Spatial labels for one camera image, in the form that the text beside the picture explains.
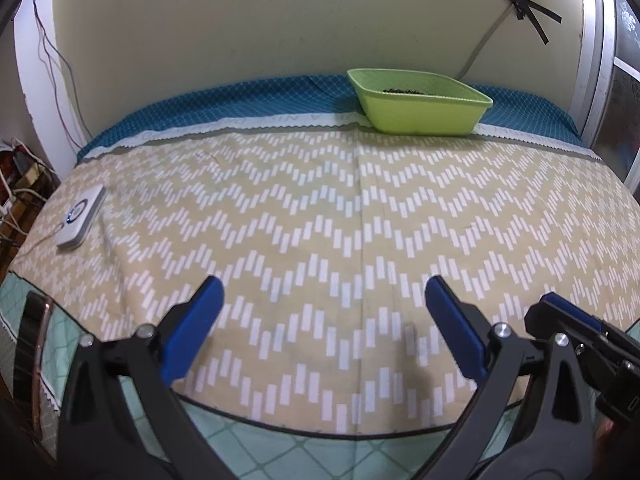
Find white charging cable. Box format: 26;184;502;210
10;231;64;267

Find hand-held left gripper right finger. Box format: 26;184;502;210
425;275;596;480

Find blue patterned bed sheet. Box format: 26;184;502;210
76;74;584;162

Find smartphone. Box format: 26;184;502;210
12;290;54;432

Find black tape cross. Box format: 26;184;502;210
487;0;562;45

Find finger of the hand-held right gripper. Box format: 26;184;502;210
524;293;609;357

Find hanging wall wires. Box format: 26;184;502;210
29;0;94;145

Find white power bank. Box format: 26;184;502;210
55;184;107;250

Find beige zigzag cloth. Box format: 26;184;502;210
9;126;640;439

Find white window frame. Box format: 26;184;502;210
579;0;640;171

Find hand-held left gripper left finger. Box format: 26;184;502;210
57;275;236;480

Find green plastic basin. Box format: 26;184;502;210
347;68;494;136

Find green checked sheet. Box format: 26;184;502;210
0;270;531;480

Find grey wall cable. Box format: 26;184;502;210
456;0;526;82

